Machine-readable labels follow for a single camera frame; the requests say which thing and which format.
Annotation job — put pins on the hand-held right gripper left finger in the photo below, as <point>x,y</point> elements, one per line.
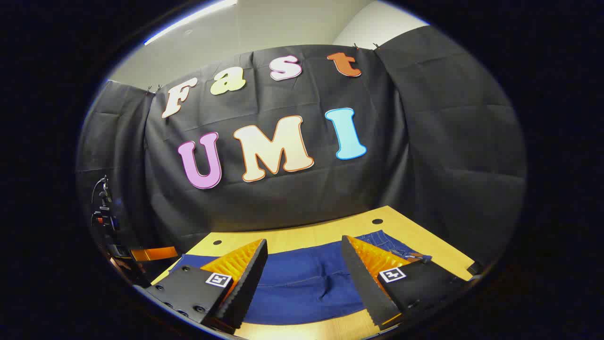
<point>247,283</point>

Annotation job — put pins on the black backdrop cloth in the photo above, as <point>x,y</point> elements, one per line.
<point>302,198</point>

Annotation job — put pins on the blue jeans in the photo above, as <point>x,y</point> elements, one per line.
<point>302,283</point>

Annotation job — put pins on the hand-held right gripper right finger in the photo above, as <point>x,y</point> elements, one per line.
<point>363,283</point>

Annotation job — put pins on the small black table clamp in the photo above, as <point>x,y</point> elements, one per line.
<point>475,269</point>

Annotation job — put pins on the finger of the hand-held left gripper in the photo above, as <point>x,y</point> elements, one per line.
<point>153,253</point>

